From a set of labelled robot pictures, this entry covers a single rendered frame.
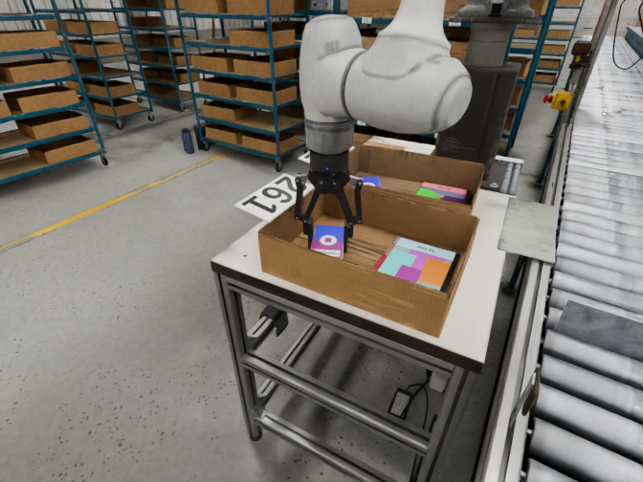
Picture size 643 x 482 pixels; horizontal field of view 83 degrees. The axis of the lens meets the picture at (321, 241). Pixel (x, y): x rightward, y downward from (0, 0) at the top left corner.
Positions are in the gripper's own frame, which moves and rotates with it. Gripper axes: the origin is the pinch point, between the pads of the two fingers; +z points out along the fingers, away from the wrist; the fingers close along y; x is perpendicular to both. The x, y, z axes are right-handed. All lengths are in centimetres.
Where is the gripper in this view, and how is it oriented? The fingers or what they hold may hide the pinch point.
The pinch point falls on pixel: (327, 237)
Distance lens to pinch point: 79.6
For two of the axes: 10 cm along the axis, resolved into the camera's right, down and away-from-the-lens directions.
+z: 0.0, 8.3, 5.6
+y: -9.9, -0.7, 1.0
